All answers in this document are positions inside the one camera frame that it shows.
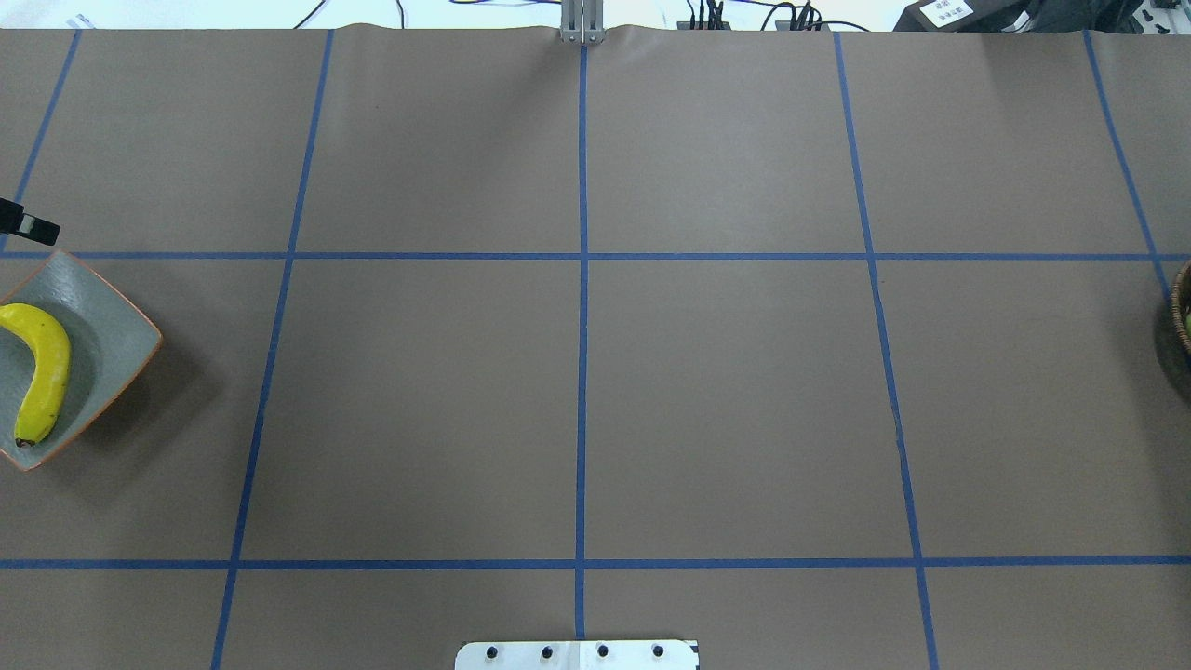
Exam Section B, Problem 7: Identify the black power adapter with label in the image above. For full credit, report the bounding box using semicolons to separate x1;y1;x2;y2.
893;1;1029;33

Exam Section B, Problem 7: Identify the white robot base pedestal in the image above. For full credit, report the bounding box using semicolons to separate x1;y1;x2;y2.
454;639;701;669

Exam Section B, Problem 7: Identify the aluminium frame post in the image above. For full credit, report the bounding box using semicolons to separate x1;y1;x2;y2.
560;0;607;46

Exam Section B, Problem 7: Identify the grey square plate orange rim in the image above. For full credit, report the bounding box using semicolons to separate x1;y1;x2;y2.
4;251;163;472

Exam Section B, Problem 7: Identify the yellow banana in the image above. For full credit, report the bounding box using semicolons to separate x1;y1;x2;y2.
1;302;71;449

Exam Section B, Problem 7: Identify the brown wicker basket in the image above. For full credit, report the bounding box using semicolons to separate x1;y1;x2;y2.
1152;258;1190;407

